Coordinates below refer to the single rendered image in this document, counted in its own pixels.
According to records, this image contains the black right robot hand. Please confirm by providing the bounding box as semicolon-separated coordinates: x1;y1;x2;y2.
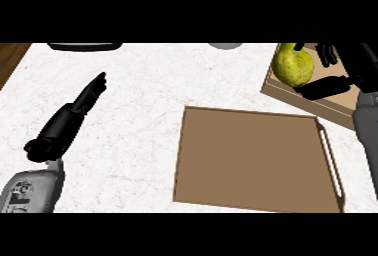
292;42;378;101

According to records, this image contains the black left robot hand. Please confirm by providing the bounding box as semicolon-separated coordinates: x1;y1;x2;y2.
21;71;107;164

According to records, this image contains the yellow-green pear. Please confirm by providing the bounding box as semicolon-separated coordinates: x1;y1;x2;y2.
271;43;315;88

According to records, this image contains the tan wooden tray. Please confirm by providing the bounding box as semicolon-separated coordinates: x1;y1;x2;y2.
259;43;363;131

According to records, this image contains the brown cardboard box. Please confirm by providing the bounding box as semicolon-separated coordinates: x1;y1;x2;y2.
171;105;346;214

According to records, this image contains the brown wooden cabinet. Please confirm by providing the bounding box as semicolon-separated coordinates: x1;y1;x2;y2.
0;42;32;90

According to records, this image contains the grey round object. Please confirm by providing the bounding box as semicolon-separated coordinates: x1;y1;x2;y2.
207;42;243;51

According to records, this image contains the black round appliance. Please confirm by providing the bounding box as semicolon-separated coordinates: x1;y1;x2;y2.
45;42;123;52

